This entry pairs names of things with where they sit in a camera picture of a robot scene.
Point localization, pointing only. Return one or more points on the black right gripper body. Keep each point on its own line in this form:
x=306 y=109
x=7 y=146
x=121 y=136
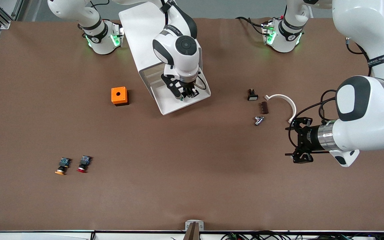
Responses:
x=188 y=87

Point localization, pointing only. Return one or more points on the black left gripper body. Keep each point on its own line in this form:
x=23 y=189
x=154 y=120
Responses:
x=309 y=137

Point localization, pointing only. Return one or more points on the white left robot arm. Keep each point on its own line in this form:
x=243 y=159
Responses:
x=362 y=100

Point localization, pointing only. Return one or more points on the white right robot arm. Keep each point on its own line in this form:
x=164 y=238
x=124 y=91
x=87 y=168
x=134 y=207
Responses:
x=185 y=46

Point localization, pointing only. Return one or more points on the white drawer cabinet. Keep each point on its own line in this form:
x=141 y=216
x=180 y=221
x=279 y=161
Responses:
x=138 y=30

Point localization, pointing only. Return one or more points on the red push button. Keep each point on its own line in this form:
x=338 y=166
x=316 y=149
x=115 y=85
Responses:
x=84 y=162

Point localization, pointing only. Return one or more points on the orange push button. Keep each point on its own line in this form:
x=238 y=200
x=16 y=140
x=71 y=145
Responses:
x=62 y=165

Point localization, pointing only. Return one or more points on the brown terminal block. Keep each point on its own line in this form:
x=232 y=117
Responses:
x=264 y=107

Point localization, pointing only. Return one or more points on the silver metal fitting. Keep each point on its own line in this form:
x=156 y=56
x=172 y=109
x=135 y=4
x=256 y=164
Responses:
x=258 y=120

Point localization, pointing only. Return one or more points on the orange box with hole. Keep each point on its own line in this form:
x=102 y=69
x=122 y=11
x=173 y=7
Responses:
x=114 y=91

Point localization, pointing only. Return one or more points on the brown table mat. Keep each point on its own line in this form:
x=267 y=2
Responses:
x=192 y=166

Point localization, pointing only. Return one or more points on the white curved bracket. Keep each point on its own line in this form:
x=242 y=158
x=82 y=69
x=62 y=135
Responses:
x=280 y=96

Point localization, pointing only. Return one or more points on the black and white switch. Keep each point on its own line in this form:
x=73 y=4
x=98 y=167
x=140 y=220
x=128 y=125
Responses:
x=252 y=96

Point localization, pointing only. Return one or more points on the grey metal bracket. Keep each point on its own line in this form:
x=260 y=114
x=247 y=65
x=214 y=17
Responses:
x=201 y=226

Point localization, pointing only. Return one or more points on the aluminium frame with foot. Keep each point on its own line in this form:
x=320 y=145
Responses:
x=5 y=24

